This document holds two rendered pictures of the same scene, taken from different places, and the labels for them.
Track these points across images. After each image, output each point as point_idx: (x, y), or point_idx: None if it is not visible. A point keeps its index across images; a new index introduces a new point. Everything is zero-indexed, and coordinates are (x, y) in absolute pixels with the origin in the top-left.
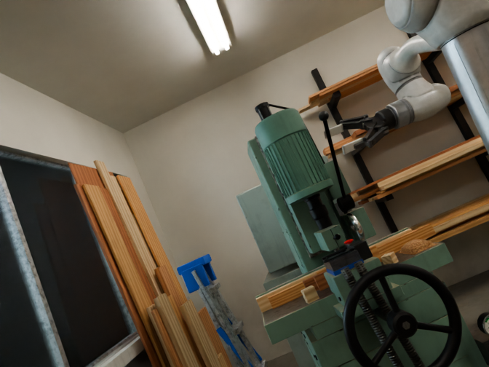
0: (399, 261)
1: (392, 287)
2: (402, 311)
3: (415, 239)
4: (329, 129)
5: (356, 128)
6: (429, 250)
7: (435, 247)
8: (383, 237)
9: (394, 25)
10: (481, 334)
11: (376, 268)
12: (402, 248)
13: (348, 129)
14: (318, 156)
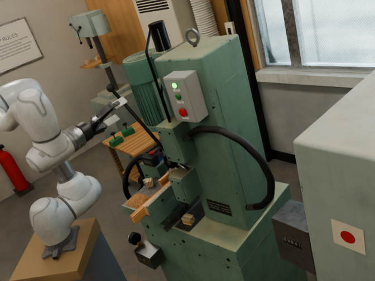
0: (145, 187)
1: (145, 178)
2: (139, 176)
3: (136, 198)
4: (118, 98)
5: (105, 117)
6: (129, 198)
7: (126, 201)
8: (160, 192)
9: (42, 91)
10: (146, 246)
11: (134, 158)
12: (148, 196)
13: (110, 112)
14: (138, 106)
